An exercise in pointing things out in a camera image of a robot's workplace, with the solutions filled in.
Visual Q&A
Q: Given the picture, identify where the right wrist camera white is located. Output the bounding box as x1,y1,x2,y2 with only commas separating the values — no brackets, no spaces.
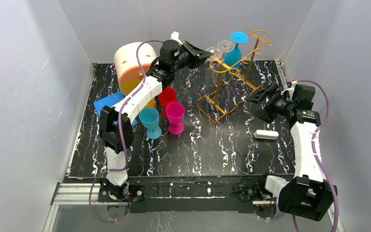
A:
281,79,298,100

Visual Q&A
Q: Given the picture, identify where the white cylindrical drawer box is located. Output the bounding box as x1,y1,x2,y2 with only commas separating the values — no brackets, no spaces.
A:
114,42,157,96

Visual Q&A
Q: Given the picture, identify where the teal wine glass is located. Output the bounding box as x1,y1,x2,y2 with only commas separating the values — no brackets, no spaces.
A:
224,31,248,69

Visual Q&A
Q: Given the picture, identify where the white oblong case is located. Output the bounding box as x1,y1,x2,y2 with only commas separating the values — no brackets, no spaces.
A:
254,130,279,140

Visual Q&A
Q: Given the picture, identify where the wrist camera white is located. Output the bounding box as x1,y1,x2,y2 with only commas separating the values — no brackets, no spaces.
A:
281,79,298,100
171,31,183,45

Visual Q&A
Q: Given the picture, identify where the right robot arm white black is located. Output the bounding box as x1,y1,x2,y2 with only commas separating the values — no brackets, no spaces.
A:
244,81,337,221

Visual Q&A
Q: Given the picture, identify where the red wine glass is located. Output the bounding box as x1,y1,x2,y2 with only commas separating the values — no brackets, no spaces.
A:
158,87,177,118

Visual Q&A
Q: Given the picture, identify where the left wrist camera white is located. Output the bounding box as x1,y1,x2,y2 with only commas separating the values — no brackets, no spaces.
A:
171,31,183,45

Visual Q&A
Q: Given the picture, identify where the light blue wine glass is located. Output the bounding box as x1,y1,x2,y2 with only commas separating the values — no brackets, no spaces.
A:
139,107,162,139

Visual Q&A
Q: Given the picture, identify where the gold wire glass rack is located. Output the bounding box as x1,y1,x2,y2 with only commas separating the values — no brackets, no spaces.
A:
197,28,274,124

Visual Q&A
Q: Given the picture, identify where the blue flat sheet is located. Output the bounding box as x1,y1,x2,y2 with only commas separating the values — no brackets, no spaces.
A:
93,91,125,128

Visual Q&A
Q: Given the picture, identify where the yellow wine glass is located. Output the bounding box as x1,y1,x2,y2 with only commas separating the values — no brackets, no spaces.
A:
145,98,156,108

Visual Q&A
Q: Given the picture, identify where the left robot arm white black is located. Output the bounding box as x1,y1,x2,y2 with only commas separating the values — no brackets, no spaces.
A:
100,39,212,187

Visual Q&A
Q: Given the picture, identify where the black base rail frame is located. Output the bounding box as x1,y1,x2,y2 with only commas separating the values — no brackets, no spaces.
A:
49,174,337,221

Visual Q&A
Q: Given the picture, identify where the magenta wine glass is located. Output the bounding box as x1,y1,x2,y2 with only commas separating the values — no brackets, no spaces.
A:
166,102,185,135

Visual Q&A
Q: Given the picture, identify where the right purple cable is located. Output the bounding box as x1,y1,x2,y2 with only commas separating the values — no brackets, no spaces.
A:
269,80,339,232

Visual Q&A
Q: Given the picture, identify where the clear wine glass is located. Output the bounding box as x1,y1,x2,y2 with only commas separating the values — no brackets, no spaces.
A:
217,40,235,61
205,47,222,87

